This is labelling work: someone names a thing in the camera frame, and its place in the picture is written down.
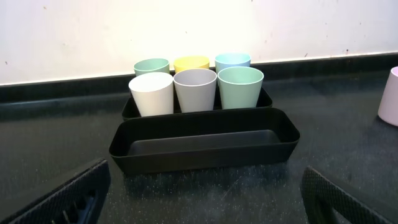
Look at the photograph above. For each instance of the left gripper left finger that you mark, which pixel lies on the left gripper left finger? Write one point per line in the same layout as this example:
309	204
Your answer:
62	199

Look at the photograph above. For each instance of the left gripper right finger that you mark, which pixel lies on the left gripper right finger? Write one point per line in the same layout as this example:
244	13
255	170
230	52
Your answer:
326	202

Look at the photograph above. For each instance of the pink cup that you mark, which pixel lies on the pink cup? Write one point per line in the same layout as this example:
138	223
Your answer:
390	99

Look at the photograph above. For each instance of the black tray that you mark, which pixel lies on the black tray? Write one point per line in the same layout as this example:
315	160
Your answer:
265	101
202	158

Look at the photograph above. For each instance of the white cup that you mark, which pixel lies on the white cup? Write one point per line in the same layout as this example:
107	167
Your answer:
152	96

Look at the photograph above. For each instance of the green cup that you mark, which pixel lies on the green cup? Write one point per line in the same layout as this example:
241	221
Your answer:
240	93
151	66

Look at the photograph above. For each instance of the grey cup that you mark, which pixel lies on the grey cup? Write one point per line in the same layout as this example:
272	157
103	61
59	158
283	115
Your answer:
195	96

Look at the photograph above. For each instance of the blue cup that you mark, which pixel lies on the blue cup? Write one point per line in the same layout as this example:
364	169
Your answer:
232	60

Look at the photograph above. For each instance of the yellow cup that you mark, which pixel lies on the yellow cup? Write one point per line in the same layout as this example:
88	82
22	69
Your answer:
191	63

